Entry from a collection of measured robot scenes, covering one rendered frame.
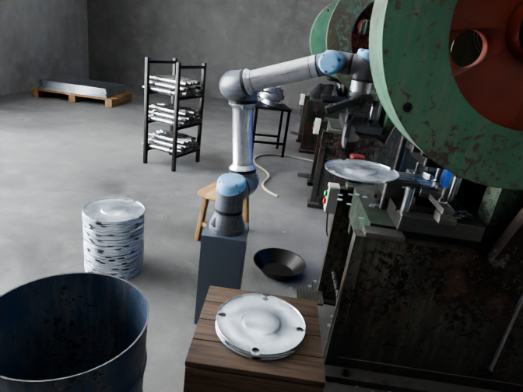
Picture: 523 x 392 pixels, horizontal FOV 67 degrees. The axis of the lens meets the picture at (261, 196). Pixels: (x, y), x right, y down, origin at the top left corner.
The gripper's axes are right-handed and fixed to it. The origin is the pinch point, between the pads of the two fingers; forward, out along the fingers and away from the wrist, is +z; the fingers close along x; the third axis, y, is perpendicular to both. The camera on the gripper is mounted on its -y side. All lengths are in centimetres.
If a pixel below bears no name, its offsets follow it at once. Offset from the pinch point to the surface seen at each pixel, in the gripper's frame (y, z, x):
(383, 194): 19.1, 16.4, -4.2
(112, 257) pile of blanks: -96, 73, 7
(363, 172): 9.3, 8.5, -4.4
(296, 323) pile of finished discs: -9, 50, -47
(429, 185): 34.7, 9.3, -5.7
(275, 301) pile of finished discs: -17, 50, -37
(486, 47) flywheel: 26, -40, -38
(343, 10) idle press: 2, -57, 133
